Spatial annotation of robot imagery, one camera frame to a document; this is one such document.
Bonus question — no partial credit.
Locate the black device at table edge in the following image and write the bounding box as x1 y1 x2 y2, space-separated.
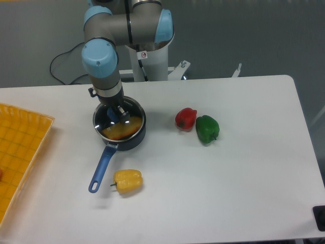
312 205 325 232

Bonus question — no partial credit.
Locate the orange pumpkin slice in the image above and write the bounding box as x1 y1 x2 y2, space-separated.
101 116 142 140

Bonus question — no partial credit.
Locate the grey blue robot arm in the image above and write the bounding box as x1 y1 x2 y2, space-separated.
81 1 174 122

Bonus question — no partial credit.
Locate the yellow plastic basket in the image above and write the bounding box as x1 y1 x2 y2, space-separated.
1 103 55 225

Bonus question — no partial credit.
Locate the green bell pepper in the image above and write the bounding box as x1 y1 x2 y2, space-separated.
196 115 220 144

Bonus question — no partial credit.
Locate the dark blue saucepan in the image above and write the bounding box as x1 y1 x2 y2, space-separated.
88 96 147 194

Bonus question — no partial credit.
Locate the yellow bell pepper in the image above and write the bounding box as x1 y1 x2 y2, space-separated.
110 169 143 194

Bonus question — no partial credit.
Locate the red bell pepper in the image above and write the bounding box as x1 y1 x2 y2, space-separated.
175 108 197 130

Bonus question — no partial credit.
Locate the glass pot lid blue knob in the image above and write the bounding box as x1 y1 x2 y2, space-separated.
92 97 146 142

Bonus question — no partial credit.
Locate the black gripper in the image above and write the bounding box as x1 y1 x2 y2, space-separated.
88 87 130 124

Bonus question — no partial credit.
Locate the black cable on floor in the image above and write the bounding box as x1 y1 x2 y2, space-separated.
49 41 89 85

